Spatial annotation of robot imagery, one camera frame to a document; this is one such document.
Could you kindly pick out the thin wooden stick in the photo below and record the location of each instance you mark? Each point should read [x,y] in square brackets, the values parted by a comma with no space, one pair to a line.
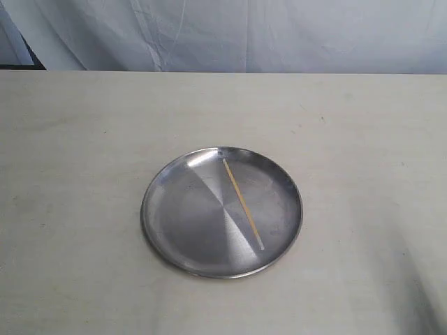
[243,204]

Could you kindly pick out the round metal plate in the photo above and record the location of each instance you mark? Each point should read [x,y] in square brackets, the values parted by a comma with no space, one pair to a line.
[192,218]

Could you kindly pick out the white backdrop cloth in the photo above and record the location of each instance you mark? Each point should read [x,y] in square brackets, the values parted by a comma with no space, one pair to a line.
[235,36]

